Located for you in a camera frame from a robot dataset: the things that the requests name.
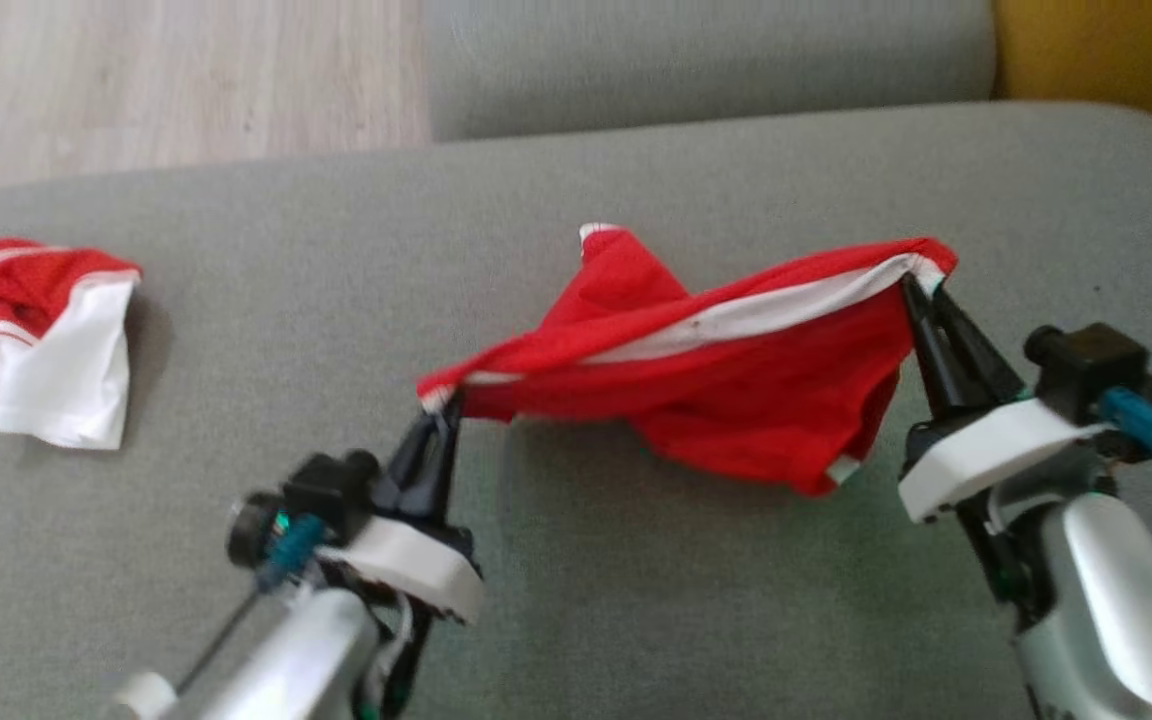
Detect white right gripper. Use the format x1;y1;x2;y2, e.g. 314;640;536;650
898;276;1119;527

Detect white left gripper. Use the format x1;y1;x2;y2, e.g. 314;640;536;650
320;394;486;627

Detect red shorts white stripe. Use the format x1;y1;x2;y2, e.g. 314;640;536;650
416;223;960;499

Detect red basketball jersey black numbers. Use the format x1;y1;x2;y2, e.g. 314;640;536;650
0;237;144;452

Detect yellow sofa backrest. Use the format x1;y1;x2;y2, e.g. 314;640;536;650
993;0;1152;161

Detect small grey sofa seat cushion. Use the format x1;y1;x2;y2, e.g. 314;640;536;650
421;0;998;143

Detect blue cable connector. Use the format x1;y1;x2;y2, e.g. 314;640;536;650
256;513;327;593
1099;387;1152;464

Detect thin black cable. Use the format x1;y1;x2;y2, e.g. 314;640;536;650
174;588;265;693

